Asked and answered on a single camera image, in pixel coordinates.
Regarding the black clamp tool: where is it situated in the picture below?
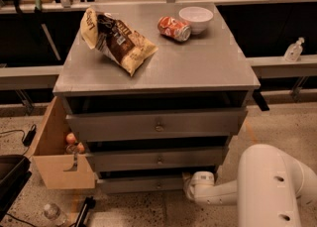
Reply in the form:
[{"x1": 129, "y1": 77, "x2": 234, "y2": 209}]
[{"x1": 74, "y1": 196, "x2": 96, "y2": 227}]

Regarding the clear sanitizer bottle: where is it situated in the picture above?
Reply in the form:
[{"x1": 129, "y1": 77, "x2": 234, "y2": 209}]
[{"x1": 283, "y1": 37, "x2": 305, "y2": 62}]

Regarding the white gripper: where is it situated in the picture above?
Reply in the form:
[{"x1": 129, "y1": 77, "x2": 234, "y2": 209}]
[{"x1": 182, "y1": 171, "x2": 215, "y2": 201}]

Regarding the grey drawer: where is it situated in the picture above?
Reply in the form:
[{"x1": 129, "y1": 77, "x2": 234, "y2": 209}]
[
  {"x1": 97, "y1": 171, "x2": 183, "y2": 194},
  {"x1": 66, "y1": 108, "x2": 247, "y2": 142},
  {"x1": 86, "y1": 147, "x2": 227, "y2": 171}
]

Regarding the grey drawer cabinet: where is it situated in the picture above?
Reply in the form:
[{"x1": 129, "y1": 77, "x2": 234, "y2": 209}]
[{"x1": 53, "y1": 4, "x2": 260, "y2": 185}]

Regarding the red apple upper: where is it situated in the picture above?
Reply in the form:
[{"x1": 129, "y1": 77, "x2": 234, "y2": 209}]
[{"x1": 65, "y1": 133, "x2": 77, "y2": 145}]

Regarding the black power adapter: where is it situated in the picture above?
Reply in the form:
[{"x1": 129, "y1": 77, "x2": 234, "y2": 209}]
[{"x1": 23, "y1": 125, "x2": 37, "y2": 147}]

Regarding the yellow brown chip bag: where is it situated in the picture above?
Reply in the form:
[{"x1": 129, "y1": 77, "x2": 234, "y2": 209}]
[{"x1": 80, "y1": 8, "x2": 158, "y2": 76}]

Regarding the red soda can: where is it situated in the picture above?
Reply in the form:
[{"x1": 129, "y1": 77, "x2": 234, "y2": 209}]
[{"x1": 158, "y1": 16, "x2": 191, "y2": 42}]

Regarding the grey middle drawer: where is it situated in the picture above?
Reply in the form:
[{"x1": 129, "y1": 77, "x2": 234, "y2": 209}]
[{"x1": 86, "y1": 147, "x2": 227, "y2": 171}]

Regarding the red apple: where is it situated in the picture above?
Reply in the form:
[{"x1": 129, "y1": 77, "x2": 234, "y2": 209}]
[
  {"x1": 76, "y1": 143, "x2": 85, "y2": 154},
  {"x1": 65, "y1": 133, "x2": 77, "y2": 145}
]

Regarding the grey top drawer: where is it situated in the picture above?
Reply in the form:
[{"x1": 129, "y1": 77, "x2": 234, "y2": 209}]
[{"x1": 66, "y1": 108, "x2": 247, "y2": 142}]

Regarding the red apple lower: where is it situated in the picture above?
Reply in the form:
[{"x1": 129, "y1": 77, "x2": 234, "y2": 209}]
[{"x1": 76, "y1": 143, "x2": 85, "y2": 154}]

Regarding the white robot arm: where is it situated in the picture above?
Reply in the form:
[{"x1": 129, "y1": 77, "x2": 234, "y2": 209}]
[{"x1": 184, "y1": 144, "x2": 317, "y2": 227}]

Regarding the black bin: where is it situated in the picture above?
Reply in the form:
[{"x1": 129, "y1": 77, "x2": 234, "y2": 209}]
[{"x1": 0, "y1": 155, "x2": 32, "y2": 221}]

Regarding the clear plastic water bottle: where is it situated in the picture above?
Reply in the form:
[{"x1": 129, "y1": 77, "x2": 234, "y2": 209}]
[{"x1": 44, "y1": 203, "x2": 67, "y2": 227}]

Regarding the wooden side box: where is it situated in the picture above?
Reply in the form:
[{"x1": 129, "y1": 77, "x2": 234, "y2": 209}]
[{"x1": 27, "y1": 97, "x2": 95, "y2": 189}]

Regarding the white bowl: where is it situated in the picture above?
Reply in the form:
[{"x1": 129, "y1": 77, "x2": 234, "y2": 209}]
[{"x1": 178, "y1": 7, "x2": 213, "y2": 35}]

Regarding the grey bottom drawer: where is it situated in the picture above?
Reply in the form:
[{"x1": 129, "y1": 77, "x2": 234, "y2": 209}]
[{"x1": 97, "y1": 171, "x2": 183, "y2": 194}]

